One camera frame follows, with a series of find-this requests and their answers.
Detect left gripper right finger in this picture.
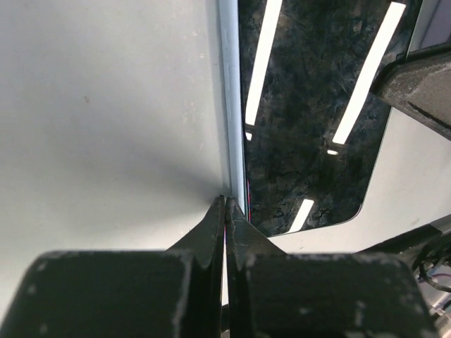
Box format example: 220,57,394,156
225,199,438,337

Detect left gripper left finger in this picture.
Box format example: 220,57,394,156
1,196,225,337

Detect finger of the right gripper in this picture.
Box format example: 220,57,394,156
371,47,450,139

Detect teal cased black phone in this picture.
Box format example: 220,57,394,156
237,0,424,237

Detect light blue phone case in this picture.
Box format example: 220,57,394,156
218,1,248,213

